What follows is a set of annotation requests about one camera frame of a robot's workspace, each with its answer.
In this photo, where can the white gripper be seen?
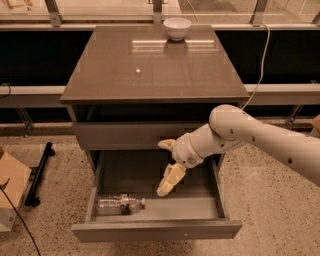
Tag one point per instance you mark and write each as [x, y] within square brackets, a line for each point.
[184, 151]

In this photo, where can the open grey middle drawer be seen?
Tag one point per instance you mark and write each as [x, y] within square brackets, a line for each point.
[193, 210]

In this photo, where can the black metal stand foot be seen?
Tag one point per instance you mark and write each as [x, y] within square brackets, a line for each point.
[35, 177]

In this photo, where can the grey window rail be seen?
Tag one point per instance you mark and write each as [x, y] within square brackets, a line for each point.
[266, 94]

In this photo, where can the white ceramic bowl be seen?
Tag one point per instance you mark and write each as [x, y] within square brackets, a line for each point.
[177, 28]

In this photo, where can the closed grey top drawer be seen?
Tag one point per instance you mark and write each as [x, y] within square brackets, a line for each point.
[128, 136]

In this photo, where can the grey drawer cabinet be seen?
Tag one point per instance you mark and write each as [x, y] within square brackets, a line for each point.
[138, 74]

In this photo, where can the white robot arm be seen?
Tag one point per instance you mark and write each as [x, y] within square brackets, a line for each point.
[228, 128]

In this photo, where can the clear plastic water bottle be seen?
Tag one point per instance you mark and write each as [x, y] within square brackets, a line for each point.
[123, 204]

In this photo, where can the cardboard box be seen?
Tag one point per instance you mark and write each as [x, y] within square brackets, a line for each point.
[14, 176]

